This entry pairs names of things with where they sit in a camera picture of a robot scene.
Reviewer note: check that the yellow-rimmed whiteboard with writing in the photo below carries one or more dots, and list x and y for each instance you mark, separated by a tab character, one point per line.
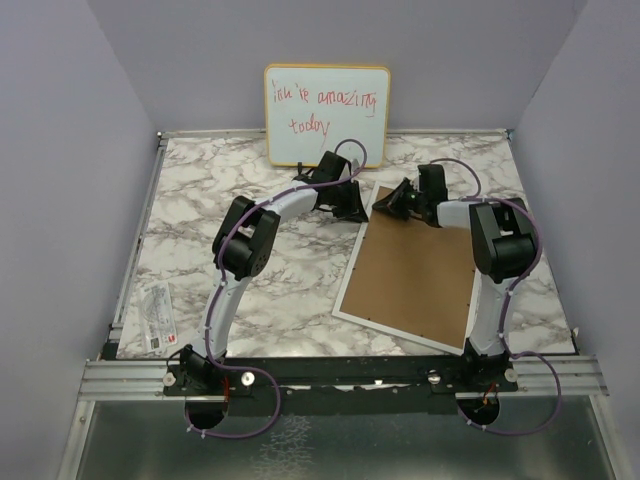
310	108

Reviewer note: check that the brown backing board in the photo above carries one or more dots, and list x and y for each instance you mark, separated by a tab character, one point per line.
410	285

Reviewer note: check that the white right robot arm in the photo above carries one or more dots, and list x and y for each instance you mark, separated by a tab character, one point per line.
505	244

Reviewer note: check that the white picture frame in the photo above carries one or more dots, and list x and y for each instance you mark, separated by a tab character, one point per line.
345	300

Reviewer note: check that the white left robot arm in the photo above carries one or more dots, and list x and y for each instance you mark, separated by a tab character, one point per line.
244	242

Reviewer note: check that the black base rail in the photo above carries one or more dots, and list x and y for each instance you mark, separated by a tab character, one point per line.
337	385

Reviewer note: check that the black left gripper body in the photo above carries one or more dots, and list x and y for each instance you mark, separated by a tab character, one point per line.
337	201

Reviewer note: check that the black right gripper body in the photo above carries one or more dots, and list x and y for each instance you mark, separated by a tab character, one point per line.
417	200

